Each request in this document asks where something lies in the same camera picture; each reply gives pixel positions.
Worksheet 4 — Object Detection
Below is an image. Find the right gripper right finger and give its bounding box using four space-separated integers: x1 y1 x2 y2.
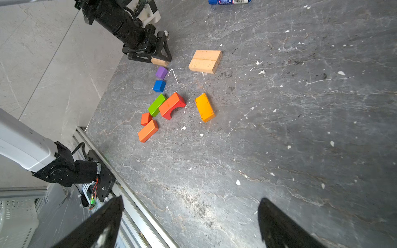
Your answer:
258 198 324 248

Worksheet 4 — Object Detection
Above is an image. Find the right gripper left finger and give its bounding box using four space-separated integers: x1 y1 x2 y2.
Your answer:
54 196 124 248

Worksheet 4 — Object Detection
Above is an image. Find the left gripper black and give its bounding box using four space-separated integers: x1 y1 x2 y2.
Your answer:
75 0 172 64

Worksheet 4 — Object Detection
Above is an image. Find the natural wood block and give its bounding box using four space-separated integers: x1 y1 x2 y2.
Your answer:
151 57 169 67
193 50 223 64
189 58 219 74

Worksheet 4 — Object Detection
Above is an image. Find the red arch block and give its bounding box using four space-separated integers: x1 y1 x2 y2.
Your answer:
159 92 186 120

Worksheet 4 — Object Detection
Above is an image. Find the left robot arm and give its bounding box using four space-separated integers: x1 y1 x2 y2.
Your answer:
1 0 172 187

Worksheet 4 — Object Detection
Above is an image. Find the purple cube block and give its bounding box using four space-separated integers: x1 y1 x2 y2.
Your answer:
156 66 169 80

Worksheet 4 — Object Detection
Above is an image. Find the blue cube block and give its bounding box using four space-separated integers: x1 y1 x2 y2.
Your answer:
153 80 166 93

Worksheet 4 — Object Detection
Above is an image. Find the green rectangular block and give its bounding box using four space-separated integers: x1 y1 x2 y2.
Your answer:
148 94 167 117

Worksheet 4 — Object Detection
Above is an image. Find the small red cube block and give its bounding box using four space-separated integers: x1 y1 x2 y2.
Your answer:
141 113 153 126

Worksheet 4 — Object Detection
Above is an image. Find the orange rectangular block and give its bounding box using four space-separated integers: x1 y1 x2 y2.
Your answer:
138 119 159 143

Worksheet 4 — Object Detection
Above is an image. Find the yellow-orange rectangular block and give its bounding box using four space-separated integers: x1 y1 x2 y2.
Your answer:
195 94 216 123

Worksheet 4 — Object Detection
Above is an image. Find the blue marker pen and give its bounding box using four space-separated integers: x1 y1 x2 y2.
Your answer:
208 0 251 5

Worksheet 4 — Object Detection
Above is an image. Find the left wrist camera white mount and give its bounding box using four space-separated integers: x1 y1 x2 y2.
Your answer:
127 0 161 28

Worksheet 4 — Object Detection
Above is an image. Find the aluminium mounting rail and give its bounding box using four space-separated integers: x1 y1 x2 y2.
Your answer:
73 127 179 248

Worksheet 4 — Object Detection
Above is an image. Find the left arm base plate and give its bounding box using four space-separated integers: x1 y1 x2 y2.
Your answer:
81 150 116 209

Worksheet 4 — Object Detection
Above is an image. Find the white perforated cable tray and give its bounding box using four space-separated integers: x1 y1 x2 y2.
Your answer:
1 199 39 248

